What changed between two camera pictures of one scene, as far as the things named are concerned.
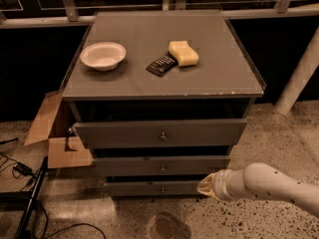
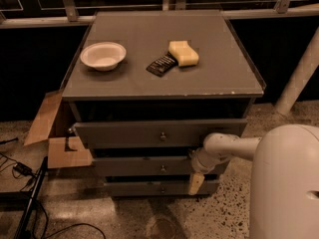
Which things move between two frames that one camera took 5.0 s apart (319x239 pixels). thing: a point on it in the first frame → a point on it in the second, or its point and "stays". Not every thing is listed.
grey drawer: x=159 y=164 stays
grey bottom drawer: x=152 y=188 stays
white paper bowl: x=103 y=56 stays
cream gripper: x=220 y=184 → x=198 y=163
